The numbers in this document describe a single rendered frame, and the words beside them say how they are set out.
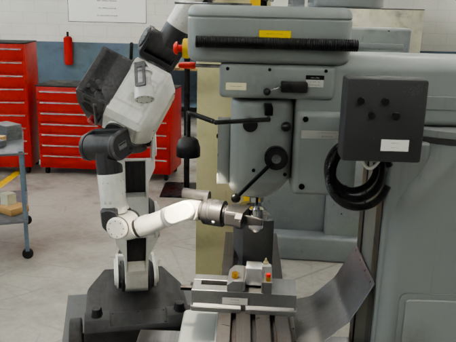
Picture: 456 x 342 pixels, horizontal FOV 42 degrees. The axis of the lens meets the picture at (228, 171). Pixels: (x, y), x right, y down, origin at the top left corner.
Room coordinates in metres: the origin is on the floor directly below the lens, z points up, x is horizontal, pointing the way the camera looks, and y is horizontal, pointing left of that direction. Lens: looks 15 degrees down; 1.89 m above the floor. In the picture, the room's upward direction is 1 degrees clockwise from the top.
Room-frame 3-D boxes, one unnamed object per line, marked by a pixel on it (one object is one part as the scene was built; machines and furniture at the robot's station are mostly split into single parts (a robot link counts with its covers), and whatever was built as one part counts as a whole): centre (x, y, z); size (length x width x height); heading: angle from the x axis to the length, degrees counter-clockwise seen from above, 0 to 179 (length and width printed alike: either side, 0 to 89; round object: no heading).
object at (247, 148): (1.84, -0.10, 1.47); 0.21 x 0.19 x 0.32; 179
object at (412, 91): (1.50, -0.39, 1.62); 0.20 x 0.09 x 0.21; 89
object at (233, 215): (1.87, -0.01, 1.22); 0.13 x 0.12 x 0.10; 161
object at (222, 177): (1.84, 0.02, 1.44); 0.04 x 0.04 x 0.21; 89
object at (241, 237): (2.24, -0.10, 1.02); 0.22 x 0.12 x 0.20; 9
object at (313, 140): (1.83, -0.29, 1.47); 0.24 x 0.19 x 0.26; 179
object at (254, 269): (1.83, -0.09, 1.03); 0.06 x 0.05 x 0.06; 176
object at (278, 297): (1.83, -0.06, 0.97); 0.35 x 0.15 x 0.11; 86
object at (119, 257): (2.57, 0.42, 0.68); 0.21 x 0.20 x 0.13; 11
